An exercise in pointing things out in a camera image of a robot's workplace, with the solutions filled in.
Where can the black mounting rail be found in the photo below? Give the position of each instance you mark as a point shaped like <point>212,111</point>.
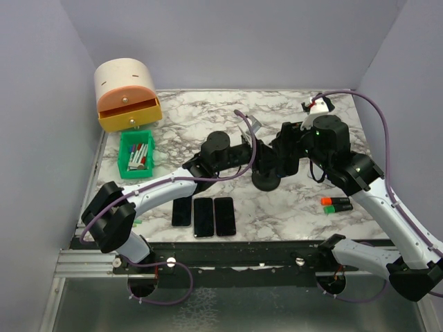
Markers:
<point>231,264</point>

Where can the black phone with white edge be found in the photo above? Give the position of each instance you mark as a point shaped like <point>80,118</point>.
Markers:
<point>203,218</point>

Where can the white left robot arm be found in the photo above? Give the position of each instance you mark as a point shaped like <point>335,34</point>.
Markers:
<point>111,213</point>

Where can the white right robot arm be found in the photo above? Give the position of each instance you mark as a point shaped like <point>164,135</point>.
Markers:
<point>417,266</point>

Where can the beige and orange drawer box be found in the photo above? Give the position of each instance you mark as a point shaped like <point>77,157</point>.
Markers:
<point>125,95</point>

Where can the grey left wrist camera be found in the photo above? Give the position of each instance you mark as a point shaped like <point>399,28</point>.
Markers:
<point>254,123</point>

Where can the markers in green bin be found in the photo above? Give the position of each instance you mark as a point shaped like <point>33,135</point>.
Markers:
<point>138,157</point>

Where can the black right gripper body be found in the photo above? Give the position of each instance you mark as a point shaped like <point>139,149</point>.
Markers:
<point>290,133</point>

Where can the green plastic bin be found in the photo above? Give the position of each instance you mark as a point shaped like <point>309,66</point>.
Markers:
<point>127,140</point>

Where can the black phone with pink edge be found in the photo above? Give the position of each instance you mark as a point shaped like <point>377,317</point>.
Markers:
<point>224,217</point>

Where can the tall black phone stand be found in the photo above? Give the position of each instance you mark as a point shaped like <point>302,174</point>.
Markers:
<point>266,182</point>

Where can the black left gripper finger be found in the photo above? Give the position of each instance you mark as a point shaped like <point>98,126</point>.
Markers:
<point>265,159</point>
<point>246,134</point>

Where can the orange capped marker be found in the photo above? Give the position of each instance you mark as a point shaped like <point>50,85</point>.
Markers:
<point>335,201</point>

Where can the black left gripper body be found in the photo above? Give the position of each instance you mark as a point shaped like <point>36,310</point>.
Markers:
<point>239,155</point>

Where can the green capped marker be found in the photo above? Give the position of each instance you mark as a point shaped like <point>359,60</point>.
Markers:
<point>336,208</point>

